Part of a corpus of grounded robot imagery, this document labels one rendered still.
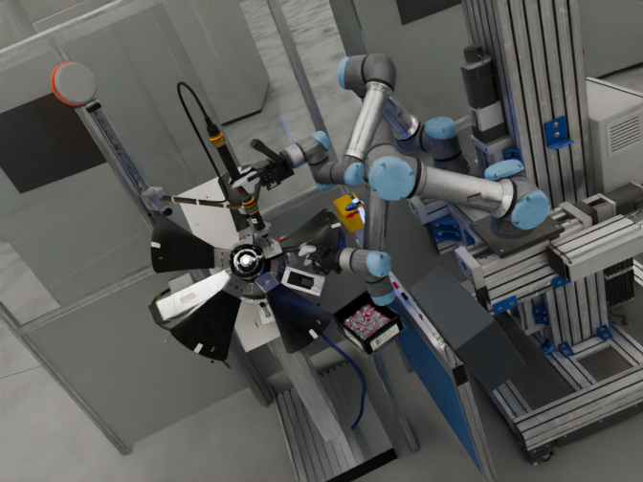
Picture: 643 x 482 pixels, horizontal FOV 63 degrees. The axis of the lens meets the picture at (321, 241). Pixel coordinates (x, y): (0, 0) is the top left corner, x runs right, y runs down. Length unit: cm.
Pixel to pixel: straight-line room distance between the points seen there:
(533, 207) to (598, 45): 386
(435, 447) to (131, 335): 157
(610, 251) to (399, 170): 77
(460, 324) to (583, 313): 126
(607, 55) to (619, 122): 343
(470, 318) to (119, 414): 234
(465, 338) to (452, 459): 137
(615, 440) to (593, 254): 95
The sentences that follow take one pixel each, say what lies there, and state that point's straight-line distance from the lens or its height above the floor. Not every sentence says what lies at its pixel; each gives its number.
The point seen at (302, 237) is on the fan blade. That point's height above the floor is 119.
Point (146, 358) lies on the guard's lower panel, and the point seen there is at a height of 53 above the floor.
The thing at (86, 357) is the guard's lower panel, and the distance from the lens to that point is 297.
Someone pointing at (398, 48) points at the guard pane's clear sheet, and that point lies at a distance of 258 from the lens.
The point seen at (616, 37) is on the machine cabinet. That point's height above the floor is 34.
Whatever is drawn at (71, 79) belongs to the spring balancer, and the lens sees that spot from 225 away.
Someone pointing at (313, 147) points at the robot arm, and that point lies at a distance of 178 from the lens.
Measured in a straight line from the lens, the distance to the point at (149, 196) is 225.
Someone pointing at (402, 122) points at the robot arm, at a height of 131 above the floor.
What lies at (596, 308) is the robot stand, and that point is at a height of 38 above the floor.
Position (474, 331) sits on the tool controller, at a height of 124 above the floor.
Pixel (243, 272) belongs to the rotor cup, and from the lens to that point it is 182.
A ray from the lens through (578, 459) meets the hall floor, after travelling 249.
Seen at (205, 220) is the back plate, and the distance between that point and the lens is 217.
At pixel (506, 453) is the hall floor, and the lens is 252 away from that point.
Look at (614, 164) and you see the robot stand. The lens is 209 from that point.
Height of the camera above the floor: 210
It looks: 30 degrees down
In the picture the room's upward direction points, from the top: 23 degrees counter-clockwise
